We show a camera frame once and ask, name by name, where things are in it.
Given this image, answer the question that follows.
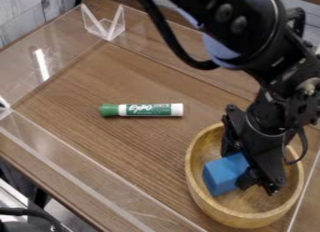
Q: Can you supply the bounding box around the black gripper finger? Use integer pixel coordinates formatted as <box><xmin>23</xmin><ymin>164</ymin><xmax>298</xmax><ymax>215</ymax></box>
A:
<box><xmin>220</xmin><ymin>127</ymin><xmax>243</xmax><ymax>157</ymax></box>
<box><xmin>236</xmin><ymin>167</ymin><xmax>272</xmax><ymax>196</ymax></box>

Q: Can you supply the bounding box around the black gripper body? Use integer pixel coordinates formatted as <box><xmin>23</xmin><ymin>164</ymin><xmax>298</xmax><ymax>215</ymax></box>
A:
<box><xmin>222</xmin><ymin>104</ymin><xmax>310</xmax><ymax>195</ymax></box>

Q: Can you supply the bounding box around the blue foam block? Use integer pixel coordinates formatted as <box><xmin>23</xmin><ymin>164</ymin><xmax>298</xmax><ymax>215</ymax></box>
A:
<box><xmin>203</xmin><ymin>152</ymin><xmax>251</xmax><ymax>196</ymax></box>

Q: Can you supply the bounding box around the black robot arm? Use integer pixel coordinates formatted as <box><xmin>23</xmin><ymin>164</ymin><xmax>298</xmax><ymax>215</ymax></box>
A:
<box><xmin>140</xmin><ymin>0</ymin><xmax>320</xmax><ymax>195</ymax></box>

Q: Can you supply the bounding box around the brown wooden bowl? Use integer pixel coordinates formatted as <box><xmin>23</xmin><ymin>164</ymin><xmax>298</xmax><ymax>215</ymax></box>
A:
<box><xmin>185</xmin><ymin>123</ymin><xmax>306</xmax><ymax>229</ymax></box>

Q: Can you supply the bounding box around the green Expo marker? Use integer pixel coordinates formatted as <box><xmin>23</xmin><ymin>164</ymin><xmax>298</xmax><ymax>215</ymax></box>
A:
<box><xmin>101</xmin><ymin>103</ymin><xmax>184</xmax><ymax>117</ymax></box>

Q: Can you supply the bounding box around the black cable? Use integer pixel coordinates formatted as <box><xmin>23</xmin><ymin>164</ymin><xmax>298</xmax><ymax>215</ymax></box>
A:
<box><xmin>132</xmin><ymin>0</ymin><xmax>223</xmax><ymax>71</ymax></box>

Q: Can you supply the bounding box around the clear acrylic corner bracket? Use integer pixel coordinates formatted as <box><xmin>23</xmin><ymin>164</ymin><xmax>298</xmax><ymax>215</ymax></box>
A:
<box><xmin>81</xmin><ymin>4</ymin><xmax>125</xmax><ymax>41</ymax></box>

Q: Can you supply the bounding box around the clear acrylic tray wall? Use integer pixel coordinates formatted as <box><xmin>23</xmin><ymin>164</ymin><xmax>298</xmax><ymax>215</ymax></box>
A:
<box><xmin>0</xmin><ymin>10</ymin><xmax>320</xmax><ymax>232</ymax></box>

